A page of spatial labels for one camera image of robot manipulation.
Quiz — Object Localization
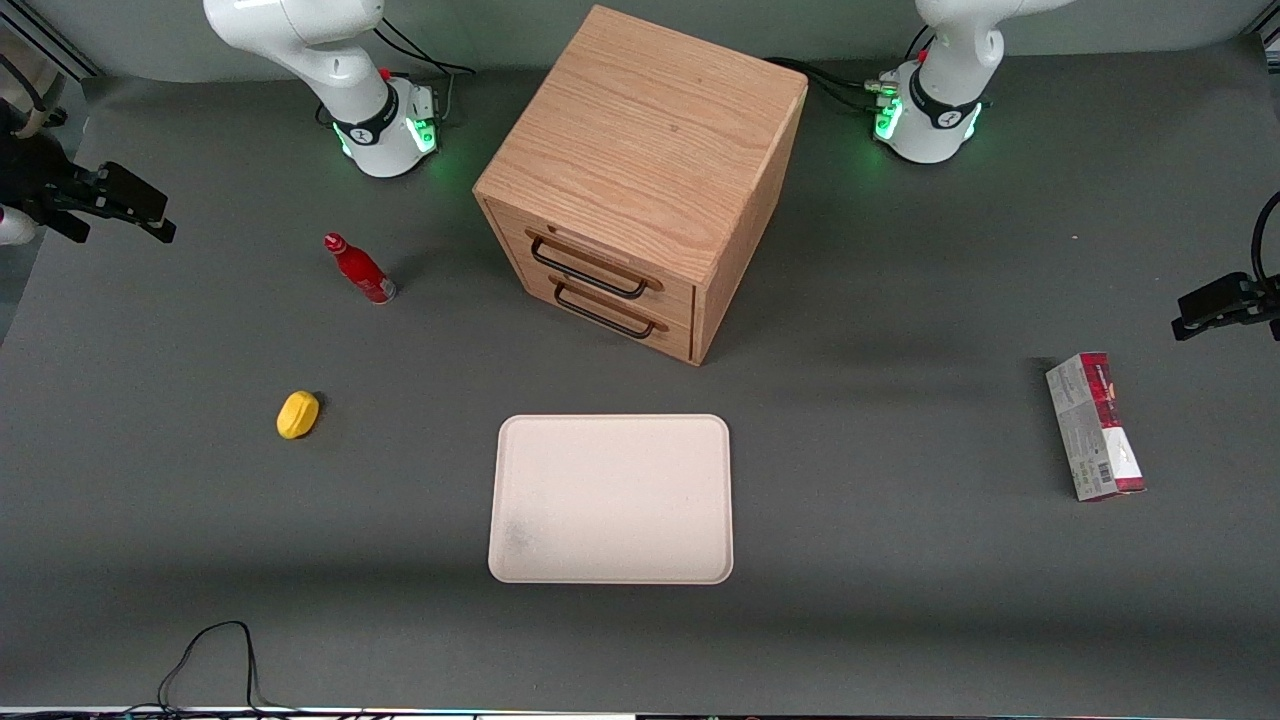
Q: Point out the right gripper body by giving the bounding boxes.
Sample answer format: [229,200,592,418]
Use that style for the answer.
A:
[0,100,81,247]

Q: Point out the black drawer handle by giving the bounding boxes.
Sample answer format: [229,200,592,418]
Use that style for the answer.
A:
[553,281,658,340]
[527,232,651,301]

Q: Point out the black arm base cables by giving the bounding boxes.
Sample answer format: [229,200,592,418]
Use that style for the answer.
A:
[762,26,937,113]
[372,18,477,129]

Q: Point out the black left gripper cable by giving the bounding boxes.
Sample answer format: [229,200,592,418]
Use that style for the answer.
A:
[1251,190,1280,291]

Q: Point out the black left arm base cables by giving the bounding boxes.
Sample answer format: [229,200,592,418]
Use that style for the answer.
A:
[762,26,937,113]

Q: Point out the beige plastic tray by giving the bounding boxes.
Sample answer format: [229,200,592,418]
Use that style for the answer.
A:
[488,414,735,586]

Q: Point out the red and grey carton box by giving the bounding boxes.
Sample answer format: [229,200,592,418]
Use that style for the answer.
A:
[1046,352,1148,503]

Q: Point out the black right arm base cables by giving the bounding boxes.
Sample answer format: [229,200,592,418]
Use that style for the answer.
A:
[372,18,477,129]

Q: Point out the wooden two-drawer cabinet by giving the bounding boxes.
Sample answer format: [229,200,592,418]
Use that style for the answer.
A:
[473,5,809,367]

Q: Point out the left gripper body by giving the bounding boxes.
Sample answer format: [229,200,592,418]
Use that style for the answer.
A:
[1250,278,1280,343]

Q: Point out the red coke bottle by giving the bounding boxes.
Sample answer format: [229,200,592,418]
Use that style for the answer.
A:
[323,233,398,305]

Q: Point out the yellow lemon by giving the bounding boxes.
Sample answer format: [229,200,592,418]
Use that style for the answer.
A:
[277,391,321,441]

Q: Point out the aluminium frame profile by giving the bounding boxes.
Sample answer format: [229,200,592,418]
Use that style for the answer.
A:
[0,18,103,81]

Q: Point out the thin black cable loop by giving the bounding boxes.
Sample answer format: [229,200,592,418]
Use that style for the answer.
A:
[128,621,306,717]

